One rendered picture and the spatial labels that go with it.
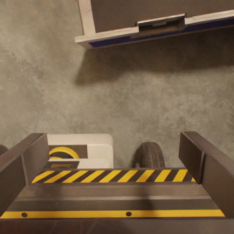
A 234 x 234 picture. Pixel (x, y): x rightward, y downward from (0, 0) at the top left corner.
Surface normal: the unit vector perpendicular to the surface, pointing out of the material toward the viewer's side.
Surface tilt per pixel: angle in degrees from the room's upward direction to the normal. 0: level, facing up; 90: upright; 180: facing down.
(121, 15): 2
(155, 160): 52
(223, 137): 0
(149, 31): 2
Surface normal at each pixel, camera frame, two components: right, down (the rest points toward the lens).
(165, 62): 0.00, 0.26
